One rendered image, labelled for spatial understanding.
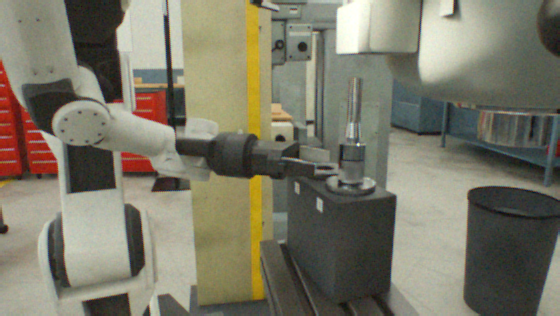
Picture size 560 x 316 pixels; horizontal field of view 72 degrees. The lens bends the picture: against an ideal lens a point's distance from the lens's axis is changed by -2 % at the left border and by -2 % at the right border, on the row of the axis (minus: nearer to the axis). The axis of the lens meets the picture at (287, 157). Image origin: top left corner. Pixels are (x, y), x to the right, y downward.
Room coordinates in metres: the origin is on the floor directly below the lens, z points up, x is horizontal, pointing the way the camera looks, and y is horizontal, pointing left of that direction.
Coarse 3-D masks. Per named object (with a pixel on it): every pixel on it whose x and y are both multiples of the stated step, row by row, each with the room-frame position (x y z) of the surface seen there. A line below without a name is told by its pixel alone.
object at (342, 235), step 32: (288, 192) 0.79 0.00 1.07; (320, 192) 0.66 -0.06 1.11; (352, 192) 0.63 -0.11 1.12; (384, 192) 0.66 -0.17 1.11; (288, 224) 0.79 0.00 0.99; (320, 224) 0.65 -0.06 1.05; (352, 224) 0.61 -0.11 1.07; (384, 224) 0.64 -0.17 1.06; (320, 256) 0.65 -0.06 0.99; (352, 256) 0.61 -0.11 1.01; (384, 256) 0.64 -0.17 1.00; (320, 288) 0.65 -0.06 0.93; (352, 288) 0.61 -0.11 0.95; (384, 288) 0.64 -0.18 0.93
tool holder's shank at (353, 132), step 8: (352, 80) 0.68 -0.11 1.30; (360, 80) 0.68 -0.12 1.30; (352, 88) 0.68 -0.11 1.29; (360, 88) 0.68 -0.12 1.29; (352, 96) 0.68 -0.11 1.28; (360, 96) 0.68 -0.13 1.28; (352, 104) 0.68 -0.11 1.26; (360, 104) 0.68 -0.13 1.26; (352, 112) 0.68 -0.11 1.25; (360, 112) 0.68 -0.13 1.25; (352, 120) 0.67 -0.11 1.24; (360, 120) 0.68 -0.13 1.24; (352, 128) 0.67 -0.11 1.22; (360, 128) 0.68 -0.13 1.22; (344, 136) 0.68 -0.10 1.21; (352, 136) 0.67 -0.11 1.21; (360, 136) 0.67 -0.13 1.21
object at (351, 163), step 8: (344, 152) 0.67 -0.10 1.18; (352, 152) 0.66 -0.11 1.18; (360, 152) 0.66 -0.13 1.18; (344, 160) 0.66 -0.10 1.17; (352, 160) 0.66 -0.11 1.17; (360, 160) 0.66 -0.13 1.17; (344, 168) 0.66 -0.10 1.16; (352, 168) 0.66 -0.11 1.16; (360, 168) 0.66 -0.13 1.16; (344, 176) 0.66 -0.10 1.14; (352, 176) 0.66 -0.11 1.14; (360, 176) 0.66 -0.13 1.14
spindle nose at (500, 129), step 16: (480, 112) 0.28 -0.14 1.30; (480, 128) 0.28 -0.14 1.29; (496, 128) 0.27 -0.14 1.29; (512, 128) 0.26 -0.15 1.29; (528, 128) 0.25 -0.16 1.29; (544, 128) 0.26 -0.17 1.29; (496, 144) 0.26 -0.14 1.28; (512, 144) 0.26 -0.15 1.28; (528, 144) 0.25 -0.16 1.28; (544, 144) 0.26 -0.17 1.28
